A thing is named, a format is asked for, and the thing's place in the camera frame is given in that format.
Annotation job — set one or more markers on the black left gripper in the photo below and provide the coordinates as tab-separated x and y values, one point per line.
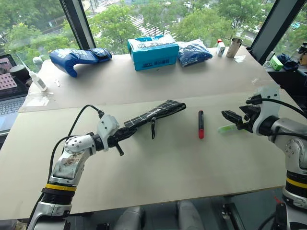
113	140

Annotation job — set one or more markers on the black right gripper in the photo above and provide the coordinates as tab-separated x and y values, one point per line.
247	126

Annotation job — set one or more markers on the green highlighter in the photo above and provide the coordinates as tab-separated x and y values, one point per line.
226	129

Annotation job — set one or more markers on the black grid pouch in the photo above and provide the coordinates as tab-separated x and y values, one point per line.
156	112

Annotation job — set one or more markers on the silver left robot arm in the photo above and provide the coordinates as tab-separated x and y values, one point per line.
69	163

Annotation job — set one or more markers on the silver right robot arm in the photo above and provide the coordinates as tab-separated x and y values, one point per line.
295	148

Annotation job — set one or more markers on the red and black marker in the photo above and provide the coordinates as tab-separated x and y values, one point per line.
201	124

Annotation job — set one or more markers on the white paper slip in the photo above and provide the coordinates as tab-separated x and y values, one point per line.
239	58

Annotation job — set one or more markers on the green and white box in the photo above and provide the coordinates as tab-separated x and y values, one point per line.
275	63

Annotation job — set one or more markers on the steel cup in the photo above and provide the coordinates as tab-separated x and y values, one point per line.
233	48

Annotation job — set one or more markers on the small white bottle red cap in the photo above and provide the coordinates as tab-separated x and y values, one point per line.
220	48

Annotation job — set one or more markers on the dark blue cloth bundle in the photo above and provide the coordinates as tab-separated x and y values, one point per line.
288	61

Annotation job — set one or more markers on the blue cloth in plastic bag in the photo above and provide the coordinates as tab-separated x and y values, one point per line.
193	53

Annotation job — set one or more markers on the dark grey rounded shape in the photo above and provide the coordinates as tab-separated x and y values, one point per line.
130	219
189	215

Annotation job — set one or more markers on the blue cardboard box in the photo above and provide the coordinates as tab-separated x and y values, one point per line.
153	54

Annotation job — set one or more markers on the blue padded glove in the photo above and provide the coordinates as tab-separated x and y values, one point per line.
80	57

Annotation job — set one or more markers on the clear plastic sheet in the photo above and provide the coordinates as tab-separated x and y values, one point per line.
36	100

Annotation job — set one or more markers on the grey laptop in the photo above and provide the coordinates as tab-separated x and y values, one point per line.
9	100

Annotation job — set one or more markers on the black round speaker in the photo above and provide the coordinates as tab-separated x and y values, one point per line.
19	72

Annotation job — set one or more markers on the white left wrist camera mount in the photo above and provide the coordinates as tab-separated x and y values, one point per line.
108	125

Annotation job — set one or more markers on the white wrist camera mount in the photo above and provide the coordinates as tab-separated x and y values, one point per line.
267	112
108	125

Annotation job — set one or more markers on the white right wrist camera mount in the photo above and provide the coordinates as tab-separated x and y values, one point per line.
267	112

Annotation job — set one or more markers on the dark window frame post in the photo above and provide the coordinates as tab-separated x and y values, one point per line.
78	22
273	28

